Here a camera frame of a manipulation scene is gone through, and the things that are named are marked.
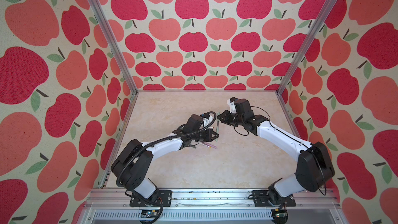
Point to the aluminium front rail base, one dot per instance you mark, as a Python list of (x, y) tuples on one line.
[(211, 206)]

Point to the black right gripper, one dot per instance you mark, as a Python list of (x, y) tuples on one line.
[(224, 118)]

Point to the aluminium right rear corner post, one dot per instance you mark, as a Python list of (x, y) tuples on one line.
[(318, 24)]

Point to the light green pen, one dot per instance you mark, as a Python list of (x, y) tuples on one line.
[(218, 121)]

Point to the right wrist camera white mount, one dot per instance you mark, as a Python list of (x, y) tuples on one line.
[(232, 106)]

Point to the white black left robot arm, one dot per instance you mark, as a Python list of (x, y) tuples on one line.
[(193, 126)]

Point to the aluminium left rear corner post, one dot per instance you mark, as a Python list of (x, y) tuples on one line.
[(113, 45)]

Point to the pink pen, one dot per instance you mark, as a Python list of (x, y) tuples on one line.
[(209, 145)]

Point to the aluminium corner post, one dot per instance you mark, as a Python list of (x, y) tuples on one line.
[(113, 45), (318, 24)]

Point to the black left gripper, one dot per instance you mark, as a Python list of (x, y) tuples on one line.
[(208, 137)]

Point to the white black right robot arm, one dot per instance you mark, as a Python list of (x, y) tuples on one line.
[(314, 166)]

